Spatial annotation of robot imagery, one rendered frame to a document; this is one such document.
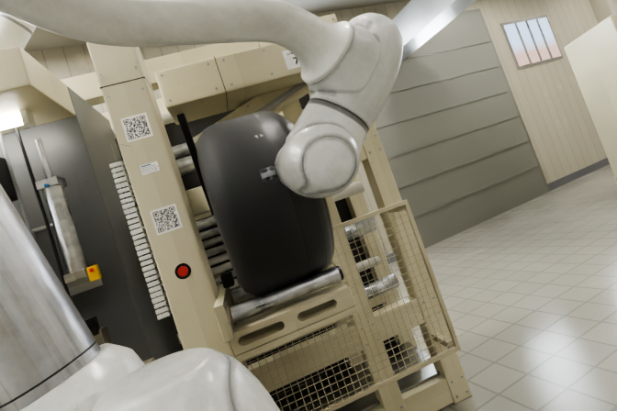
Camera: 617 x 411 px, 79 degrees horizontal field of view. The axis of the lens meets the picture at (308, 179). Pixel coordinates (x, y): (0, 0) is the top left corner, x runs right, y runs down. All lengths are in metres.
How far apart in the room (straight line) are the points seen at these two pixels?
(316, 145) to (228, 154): 0.57
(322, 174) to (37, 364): 0.35
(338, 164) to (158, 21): 0.26
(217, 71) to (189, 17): 1.09
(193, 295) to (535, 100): 7.17
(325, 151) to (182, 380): 0.29
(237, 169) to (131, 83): 0.47
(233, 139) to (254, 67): 0.56
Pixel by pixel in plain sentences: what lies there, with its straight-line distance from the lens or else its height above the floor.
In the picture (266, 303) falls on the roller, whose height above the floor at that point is 0.90.
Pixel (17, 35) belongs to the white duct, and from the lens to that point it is 1.82.
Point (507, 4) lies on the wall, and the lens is 8.26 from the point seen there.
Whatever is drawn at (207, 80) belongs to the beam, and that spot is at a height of 1.70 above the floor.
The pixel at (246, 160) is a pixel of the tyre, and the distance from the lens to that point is 1.00.
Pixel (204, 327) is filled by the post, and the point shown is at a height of 0.88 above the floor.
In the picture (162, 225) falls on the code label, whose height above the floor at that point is 1.21.
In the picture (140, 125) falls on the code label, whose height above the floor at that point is 1.51.
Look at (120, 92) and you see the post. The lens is 1.29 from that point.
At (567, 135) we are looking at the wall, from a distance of 8.16.
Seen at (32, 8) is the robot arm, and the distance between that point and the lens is 0.46.
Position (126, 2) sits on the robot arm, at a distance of 0.46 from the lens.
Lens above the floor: 1.13
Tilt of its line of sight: 3 degrees up
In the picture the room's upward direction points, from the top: 19 degrees counter-clockwise
